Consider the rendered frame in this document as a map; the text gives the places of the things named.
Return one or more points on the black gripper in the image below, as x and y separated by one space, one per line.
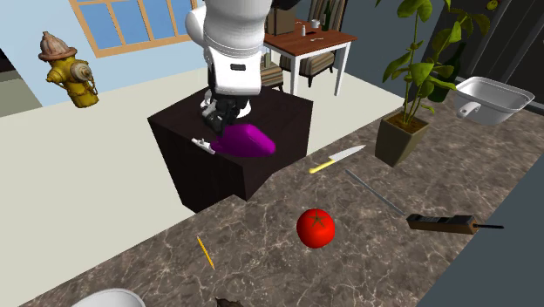
224 111

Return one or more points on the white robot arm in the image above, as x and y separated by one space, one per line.
231 40

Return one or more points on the purple rounded object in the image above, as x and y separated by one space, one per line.
246 142

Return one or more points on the small white grey object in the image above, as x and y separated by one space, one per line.
203 144

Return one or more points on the dark robot stand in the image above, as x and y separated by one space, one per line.
272 115

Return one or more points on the striped armchair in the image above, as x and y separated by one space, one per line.
272 75
316 64

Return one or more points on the brown top white leg table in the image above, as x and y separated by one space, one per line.
310 42

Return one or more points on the wooden framed window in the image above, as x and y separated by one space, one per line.
127 21

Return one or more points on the yellow pencil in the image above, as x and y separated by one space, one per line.
205 252

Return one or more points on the red tomato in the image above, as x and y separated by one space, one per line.
315 229

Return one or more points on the yellow fire hydrant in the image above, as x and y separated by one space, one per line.
70 72

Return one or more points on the green plant in olive pot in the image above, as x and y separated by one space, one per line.
399 140

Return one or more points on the dark brown lumpy object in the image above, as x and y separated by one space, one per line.
228 303

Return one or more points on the brown phone with black antenna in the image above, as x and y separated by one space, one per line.
442 223

